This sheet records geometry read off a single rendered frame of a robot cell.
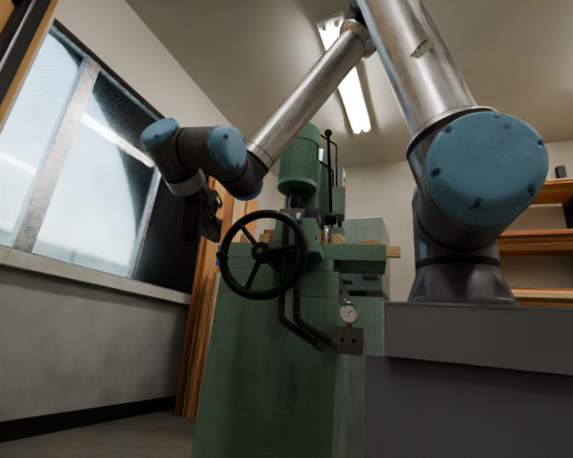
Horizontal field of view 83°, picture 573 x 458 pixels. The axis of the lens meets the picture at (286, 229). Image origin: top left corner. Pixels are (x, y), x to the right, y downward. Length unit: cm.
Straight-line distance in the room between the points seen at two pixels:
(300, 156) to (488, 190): 103
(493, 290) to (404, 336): 19
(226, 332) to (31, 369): 124
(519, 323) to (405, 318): 15
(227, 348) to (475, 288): 82
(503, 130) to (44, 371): 217
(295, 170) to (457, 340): 102
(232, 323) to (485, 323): 84
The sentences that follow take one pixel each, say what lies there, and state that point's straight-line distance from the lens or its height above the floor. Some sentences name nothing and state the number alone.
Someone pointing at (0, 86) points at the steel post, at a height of 154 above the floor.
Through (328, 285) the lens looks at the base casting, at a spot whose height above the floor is 75.
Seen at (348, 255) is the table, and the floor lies 86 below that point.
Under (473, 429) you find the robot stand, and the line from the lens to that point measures 56.
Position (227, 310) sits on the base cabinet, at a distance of 120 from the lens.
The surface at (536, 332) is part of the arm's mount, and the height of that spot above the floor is 60.
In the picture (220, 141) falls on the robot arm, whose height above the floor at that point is 92.
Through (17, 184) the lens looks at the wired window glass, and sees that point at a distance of 218.
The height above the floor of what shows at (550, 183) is 201.
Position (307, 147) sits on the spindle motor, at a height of 137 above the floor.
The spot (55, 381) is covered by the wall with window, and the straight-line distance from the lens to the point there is 226.
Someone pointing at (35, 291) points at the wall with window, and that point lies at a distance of 212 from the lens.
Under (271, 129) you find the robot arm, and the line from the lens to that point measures 83.
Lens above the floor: 55
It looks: 19 degrees up
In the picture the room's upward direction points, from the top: 6 degrees clockwise
